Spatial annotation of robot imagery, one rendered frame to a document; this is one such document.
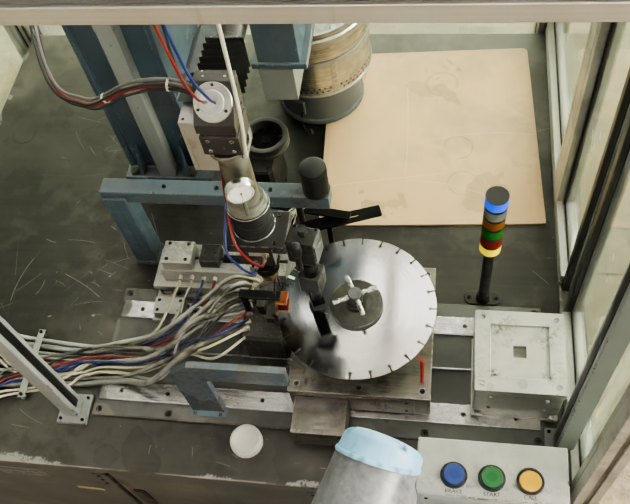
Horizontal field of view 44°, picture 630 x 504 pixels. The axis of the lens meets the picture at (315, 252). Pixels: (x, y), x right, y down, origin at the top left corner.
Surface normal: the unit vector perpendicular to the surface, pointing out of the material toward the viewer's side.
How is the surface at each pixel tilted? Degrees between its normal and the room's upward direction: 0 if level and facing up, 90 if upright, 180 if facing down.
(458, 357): 0
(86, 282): 0
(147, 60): 90
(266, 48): 90
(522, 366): 0
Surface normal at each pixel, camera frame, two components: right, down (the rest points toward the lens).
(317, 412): -0.11, -0.53
